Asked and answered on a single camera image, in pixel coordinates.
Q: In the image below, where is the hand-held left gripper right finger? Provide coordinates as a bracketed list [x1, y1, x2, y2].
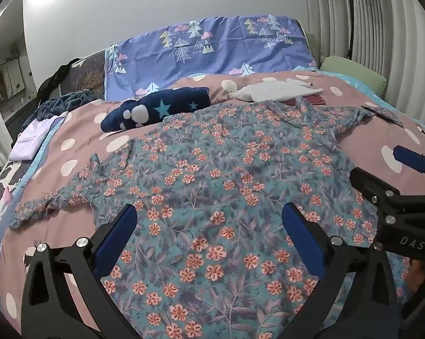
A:
[281, 202, 401, 339]

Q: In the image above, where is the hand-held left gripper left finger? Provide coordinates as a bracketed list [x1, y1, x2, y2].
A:
[21, 203, 139, 339]

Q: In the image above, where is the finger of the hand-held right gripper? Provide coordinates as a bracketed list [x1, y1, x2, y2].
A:
[349, 167, 404, 217]
[392, 145, 425, 176]

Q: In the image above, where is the teal floral shirt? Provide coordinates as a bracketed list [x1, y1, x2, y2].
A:
[10, 97, 411, 339]

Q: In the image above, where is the pink polka dot bed cover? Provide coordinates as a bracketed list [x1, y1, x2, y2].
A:
[0, 70, 425, 329]

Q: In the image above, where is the dark red cloth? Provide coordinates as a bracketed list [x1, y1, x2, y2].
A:
[281, 94, 327, 107]

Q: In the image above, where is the green pillow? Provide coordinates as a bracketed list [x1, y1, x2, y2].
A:
[319, 55, 387, 96]

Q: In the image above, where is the light blue bed sheet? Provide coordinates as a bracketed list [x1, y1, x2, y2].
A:
[0, 113, 67, 290]

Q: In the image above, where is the lavender folded cloth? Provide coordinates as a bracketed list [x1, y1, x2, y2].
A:
[8, 112, 69, 162]

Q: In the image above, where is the navy star print cloth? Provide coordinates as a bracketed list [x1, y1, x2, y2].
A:
[100, 86, 211, 133]

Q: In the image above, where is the white folded cloth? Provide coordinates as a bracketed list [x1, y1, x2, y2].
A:
[227, 78, 324, 104]

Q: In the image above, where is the white curtain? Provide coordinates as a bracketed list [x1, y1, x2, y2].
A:
[302, 0, 425, 114]

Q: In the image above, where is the grey-blue fuzzy blanket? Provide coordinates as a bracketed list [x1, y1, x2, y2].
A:
[32, 89, 95, 122]

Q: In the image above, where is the black floor lamp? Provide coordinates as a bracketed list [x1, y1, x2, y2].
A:
[340, 0, 357, 60]

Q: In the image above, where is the black garment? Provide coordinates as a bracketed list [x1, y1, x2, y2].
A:
[36, 57, 84, 104]

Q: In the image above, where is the blue tree print bedding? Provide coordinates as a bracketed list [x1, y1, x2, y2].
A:
[105, 16, 319, 101]

